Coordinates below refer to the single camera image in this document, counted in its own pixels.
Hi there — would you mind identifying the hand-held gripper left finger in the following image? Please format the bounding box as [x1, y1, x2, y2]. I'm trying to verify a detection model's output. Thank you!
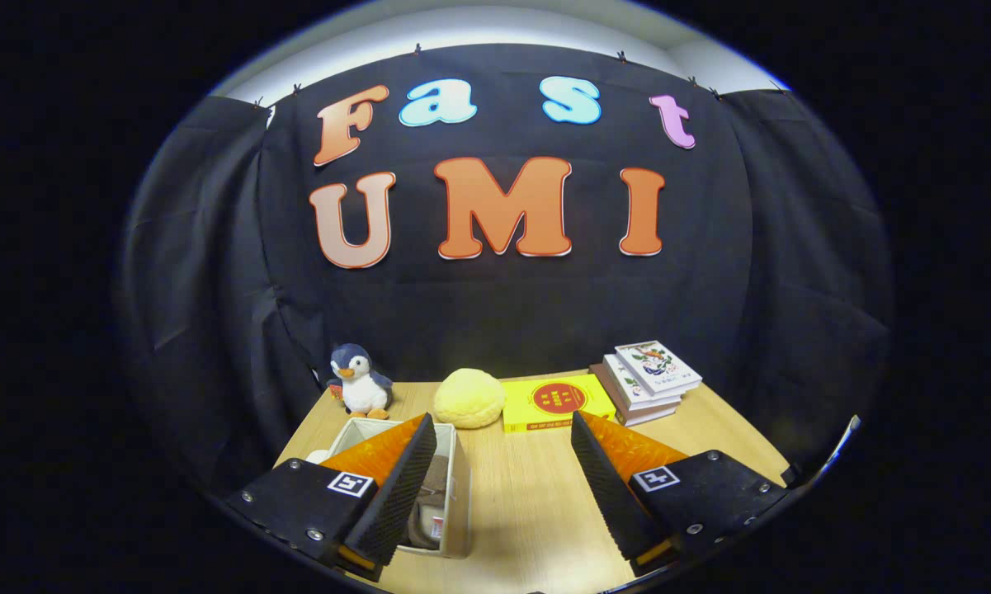
[225, 412, 438, 582]

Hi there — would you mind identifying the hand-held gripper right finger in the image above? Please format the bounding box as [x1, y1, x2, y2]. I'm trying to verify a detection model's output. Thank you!
[569, 411, 789, 578]

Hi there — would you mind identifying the brown and cream storage box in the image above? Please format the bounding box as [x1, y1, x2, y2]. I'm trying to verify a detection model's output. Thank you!
[304, 417, 473, 560]

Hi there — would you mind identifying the brown cover book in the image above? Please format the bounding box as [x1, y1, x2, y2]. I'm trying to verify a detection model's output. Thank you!
[588, 363, 682, 427]

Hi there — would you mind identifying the penguin plush toy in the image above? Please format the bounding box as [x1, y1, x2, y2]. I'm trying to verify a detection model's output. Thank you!
[326, 342, 395, 420]

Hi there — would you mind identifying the yellow book with red circle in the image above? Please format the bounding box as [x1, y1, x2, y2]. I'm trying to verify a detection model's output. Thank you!
[501, 374, 618, 434]

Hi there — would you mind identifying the yellow bun-shaped plush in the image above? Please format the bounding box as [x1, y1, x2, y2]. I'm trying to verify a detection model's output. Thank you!
[432, 367, 507, 430]

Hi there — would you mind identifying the white illustrated cover book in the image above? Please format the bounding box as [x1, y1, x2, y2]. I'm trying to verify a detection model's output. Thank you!
[614, 340, 704, 397]

